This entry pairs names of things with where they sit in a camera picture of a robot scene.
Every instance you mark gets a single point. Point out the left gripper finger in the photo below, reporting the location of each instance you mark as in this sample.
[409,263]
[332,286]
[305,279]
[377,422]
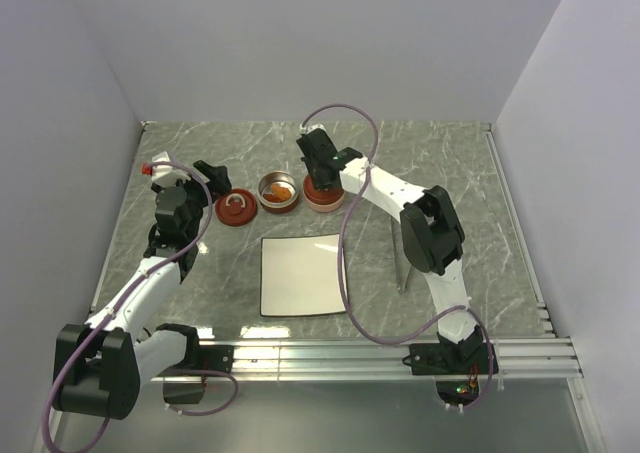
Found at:
[213,174]
[221,184]

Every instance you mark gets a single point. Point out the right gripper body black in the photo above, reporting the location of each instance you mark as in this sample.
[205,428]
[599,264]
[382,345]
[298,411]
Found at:
[316,178]

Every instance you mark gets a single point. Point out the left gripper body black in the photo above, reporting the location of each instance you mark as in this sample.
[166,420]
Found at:
[198,200]

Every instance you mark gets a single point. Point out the red lid with ring handle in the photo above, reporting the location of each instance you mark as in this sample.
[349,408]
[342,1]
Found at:
[237,208]

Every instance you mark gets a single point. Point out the red lid with white tab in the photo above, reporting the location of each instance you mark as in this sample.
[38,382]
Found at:
[321,197]

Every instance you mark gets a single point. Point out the dark red curved sausage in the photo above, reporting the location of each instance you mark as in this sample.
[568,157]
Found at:
[271,198]

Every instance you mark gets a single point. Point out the orange fried chicken piece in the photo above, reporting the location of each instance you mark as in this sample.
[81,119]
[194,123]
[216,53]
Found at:
[285,195]

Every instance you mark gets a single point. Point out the metal tongs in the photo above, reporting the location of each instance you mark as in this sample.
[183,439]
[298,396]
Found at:
[402,267]

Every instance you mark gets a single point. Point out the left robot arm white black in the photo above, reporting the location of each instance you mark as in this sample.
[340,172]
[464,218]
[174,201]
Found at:
[101,365]

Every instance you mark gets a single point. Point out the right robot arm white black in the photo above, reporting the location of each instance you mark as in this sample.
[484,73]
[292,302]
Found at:
[432,234]

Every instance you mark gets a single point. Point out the pink cream round container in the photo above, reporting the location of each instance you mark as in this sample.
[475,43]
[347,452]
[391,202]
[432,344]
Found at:
[324,208]

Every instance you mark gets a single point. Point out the steel bowl red base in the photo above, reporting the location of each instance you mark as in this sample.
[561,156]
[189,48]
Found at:
[264,187]

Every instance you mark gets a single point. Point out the white square plate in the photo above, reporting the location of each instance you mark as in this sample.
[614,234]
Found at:
[299,277]

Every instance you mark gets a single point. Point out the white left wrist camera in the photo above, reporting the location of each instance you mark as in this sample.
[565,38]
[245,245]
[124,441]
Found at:
[162,174]

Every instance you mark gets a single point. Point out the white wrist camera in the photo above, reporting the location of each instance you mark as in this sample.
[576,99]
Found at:
[307,129]
[162,174]

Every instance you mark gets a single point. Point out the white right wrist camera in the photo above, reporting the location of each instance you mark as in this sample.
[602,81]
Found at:
[307,129]

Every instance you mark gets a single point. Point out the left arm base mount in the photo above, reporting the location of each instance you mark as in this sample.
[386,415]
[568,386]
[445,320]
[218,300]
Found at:
[202,361]

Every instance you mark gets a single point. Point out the aluminium rail frame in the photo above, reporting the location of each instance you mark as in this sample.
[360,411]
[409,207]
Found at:
[309,384]

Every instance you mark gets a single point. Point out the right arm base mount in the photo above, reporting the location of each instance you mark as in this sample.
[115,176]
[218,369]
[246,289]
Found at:
[438,359]

